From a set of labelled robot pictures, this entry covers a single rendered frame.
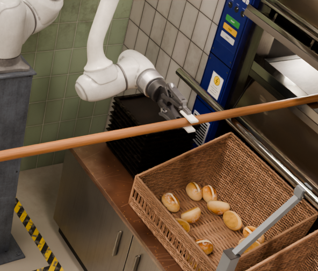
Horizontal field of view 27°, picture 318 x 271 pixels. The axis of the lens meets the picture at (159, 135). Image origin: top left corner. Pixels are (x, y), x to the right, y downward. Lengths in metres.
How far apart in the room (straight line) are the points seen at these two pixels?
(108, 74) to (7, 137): 0.67
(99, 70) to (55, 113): 1.32
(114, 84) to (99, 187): 0.65
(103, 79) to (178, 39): 0.92
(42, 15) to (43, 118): 1.02
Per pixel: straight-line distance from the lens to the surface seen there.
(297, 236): 2.65
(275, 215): 2.17
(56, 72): 3.47
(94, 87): 2.32
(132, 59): 2.40
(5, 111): 2.74
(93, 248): 3.05
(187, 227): 2.68
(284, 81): 2.71
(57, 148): 1.97
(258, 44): 2.76
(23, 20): 2.60
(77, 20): 3.36
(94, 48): 2.33
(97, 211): 2.93
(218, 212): 2.83
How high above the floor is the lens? 2.37
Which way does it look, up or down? 34 degrees down
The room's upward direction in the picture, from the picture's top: 16 degrees clockwise
